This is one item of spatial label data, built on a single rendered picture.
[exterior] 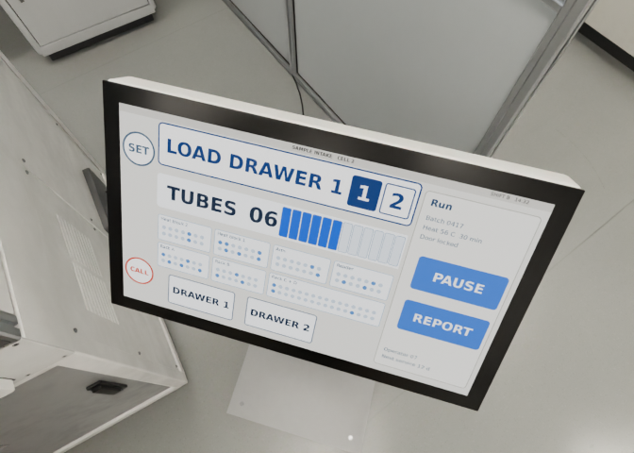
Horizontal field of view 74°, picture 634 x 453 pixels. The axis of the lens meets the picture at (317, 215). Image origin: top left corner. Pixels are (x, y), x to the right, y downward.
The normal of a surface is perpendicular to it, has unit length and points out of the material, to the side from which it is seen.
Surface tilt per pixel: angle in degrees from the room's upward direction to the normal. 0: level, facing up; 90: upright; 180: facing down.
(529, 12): 90
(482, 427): 0
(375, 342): 50
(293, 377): 3
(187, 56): 0
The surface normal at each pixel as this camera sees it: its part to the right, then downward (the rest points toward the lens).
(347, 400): 0.08, -0.41
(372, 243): -0.21, 0.39
